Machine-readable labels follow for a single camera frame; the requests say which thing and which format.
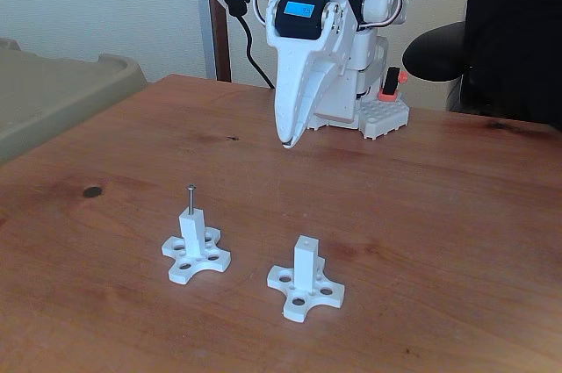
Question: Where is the grey striped fabric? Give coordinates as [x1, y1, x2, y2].
[445, 81, 462, 111]

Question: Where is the white cross-base post stand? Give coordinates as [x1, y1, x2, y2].
[161, 209, 233, 285]
[266, 234, 347, 322]

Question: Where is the black office chair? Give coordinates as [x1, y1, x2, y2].
[401, 20, 474, 83]

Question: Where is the orange and black clamp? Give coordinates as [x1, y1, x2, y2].
[378, 66, 409, 104]

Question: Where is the white perforated base plate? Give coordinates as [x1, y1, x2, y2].
[306, 96, 412, 141]

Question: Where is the beige plastic bin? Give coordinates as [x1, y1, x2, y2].
[0, 37, 149, 164]

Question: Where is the brown wooden post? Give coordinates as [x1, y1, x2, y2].
[204, 0, 233, 82]

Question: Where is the person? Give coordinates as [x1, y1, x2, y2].
[458, 0, 562, 131]

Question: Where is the white red servo cable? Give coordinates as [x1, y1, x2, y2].
[378, 0, 410, 27]
[252, 0, 282, 36]

